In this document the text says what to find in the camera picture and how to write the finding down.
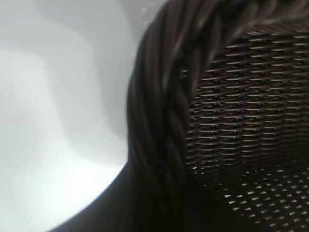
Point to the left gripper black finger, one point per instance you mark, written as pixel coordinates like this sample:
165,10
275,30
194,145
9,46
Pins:
108,212

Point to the dark brown woven wicker basket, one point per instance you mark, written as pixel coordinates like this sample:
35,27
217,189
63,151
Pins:
229,108

